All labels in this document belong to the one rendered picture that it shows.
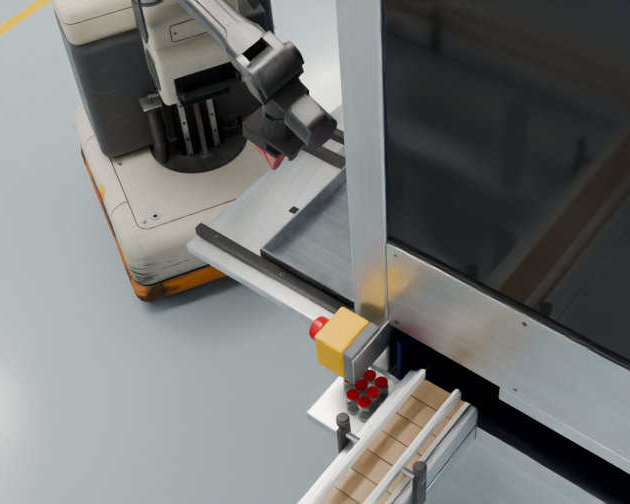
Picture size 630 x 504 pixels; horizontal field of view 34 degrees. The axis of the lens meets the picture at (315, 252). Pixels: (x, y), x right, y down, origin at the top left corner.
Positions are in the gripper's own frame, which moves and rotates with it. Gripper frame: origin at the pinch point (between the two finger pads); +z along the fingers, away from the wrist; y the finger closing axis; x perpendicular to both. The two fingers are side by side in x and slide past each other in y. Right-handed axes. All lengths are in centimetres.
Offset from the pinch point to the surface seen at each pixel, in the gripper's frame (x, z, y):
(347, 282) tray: -1.0, 16.7, 18.2
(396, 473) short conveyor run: -30, 2, 47
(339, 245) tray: 5.0, 17.9, 12.0
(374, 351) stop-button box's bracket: -16.2, 2.6, 32.9
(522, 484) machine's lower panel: -12, 18, 62
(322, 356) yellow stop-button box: -21.4, 4.0, 27.1
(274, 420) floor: 7, 110, 2
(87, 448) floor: -27, 116, -31
